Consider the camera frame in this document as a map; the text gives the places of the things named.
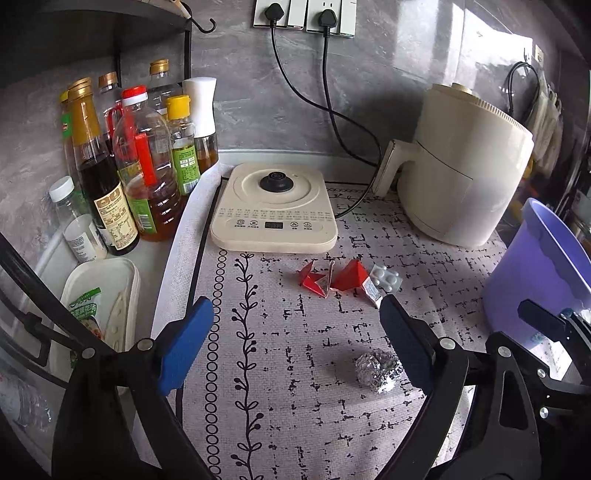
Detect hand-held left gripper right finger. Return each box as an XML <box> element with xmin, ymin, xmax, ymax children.
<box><xmin>379</xmin><ymin>294</ymin><xmax>542</xmax><ymax>480</ymax></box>

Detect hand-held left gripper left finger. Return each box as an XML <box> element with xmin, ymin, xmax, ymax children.
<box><xmin>51</xmin><ymin>296</ymin><xmax>215</xmax><ymax>480</ymax></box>

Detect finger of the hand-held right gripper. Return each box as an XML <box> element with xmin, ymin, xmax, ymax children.
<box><xmin>538</xmin><ymin>369</ymin><xmax>591</xmax><ymax>418</ymax></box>
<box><xmin>517</xmin><ymin>299</ymin><xmax>591</xmax><ymax>370</ymax></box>

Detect foil ball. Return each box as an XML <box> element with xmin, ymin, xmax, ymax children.
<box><xmin>355</xmin><ymin>348</ymin><xmax>402</xmax><ymax>394</ymax></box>

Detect purple plastic bucket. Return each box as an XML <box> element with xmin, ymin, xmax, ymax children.
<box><xmin>482</xmin><ymin>198</ymin><xmax>591</xmax><ymax>384</ymax></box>

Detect small white sachet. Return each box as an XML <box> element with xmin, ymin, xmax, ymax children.
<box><xmin>360</xmin><ymin>281</ymin><xmax>384</xmax><ymax>309</ymax></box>

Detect white pill blister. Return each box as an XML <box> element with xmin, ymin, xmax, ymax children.
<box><xmin>369</xmin><ymin>265</ymin><xmax>402</xmax><ymax>292</ymax></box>

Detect red sauce packet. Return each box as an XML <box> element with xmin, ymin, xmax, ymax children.
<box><xmin>295</xmin><ymin>261</ymin><xmax>331</xmax><ymax>296</ymax></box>
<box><xmin>330</xmin><ymin>258</ymin><xmax>370</xmax><ymax>291</ymax></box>

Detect white plastic tray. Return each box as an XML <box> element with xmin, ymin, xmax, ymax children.
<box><xmin>48</xmin><ymin>257</ymin><xmax>140</xmax><ymax>398</ymax></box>

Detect green label packet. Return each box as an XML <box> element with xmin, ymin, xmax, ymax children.
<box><xmin>68</xmin><ymin>287</ymin><xmax>103</xmax><ymax>342</ymax></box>

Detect white black-patterned table mat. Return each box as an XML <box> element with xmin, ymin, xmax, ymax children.
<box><xmin>131</xmin><ymin>164</ymin><xmax>578</xmax><ymax>480</ymax></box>

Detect small white plastic bottle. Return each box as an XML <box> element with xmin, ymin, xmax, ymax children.
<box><xmin>64</xmin><ymin>213</ymin><xmax>108</xmax><ymax>263</ymax></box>

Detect cream kettle heating base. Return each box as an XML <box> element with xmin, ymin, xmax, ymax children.
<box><xmin>210</xmin><ymin>161</ymin><xmax>339</xmax><ymax>254</ymax></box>

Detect white air fryer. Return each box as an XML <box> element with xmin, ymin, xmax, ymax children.
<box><xmin>372</xmin><ymin>83</ymin><xmax>535</xmax><ymax>247</ymax></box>

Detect red-capped cooking oil bottle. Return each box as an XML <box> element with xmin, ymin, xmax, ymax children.
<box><xmin>105</xmin><ymin>85</ymin><xmax>183</xmax><ymax>241</ymax></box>

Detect dark sauce bottle gold cap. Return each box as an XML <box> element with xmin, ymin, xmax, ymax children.
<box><xmin>68</xmin><ymin>85</ymin><xmax>140</xmax><ymax>257</ymax></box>

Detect clear bottle white cap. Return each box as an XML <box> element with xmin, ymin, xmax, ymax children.
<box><xmin>48</xmin><ymin>176</ymin><xmax>88</xmax><ymax>222</ymax></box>

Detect yellow-capped green label bottle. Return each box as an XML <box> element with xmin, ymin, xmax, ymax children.
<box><xmin>165</xmin><ymin>95</ymin><xmax>202</xmax><ymax>195</ymax></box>

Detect hanging cloth bags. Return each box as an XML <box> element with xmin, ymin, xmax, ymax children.
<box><xmin>526</xmin><ymin>78</ymin><xmax>566</xmax><ymax>174</ymax></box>

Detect white-topped oil spray bottle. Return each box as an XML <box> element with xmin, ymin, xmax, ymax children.
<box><xmin>182</xmin><ymin>76</ymin><xmax>219</xmax><ymax>174</ymax></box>

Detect green label bottle yellow cap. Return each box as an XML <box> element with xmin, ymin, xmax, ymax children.
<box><xmin>59</xmin><ymin>90</ymin><xmax>77</xmax><ymax>176</ymax></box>

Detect clear gold-capped bottle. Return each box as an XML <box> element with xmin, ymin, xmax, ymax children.
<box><xmin>148</xmin><ymin>59</ymin><xmax>183</xmax><ymax>116</ymax></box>

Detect slim gold-capped bottle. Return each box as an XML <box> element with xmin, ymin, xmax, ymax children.
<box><xmin>98</xmin><ymin>71</ymin><xmax>120</xmax><ymax>139</ymax></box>

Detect black metal kitchen rack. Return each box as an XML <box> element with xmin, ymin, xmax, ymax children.
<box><xmin>0</xmin><ymin>0</ymin><xmax>217</xmax><ymax>393</ymax></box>

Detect hanging black cable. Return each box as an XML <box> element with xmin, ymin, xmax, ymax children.
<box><xmin>503</xmin><ymin>61</ymin><xmax>541</xmax><ymax>125</ymax></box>

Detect black power cable with plug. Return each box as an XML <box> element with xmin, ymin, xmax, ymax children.
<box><xmin>315</xmin><ymin>9</ymin><xmax>376</xmax><ymax>220</ymax></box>
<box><xmin>264</xmin><ymin>2</ymin><xmax>382</xmax><ymax>168</ymax></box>

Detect white wall socket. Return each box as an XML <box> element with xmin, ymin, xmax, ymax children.
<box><xmin>252</xmin><ymin>0</ymin><xmax>308</xmax><ymax>31</ymax></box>
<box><xmin>305</xmin><ymin>0</ymin><xmax>357</xmax><ymax>38</ymax></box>

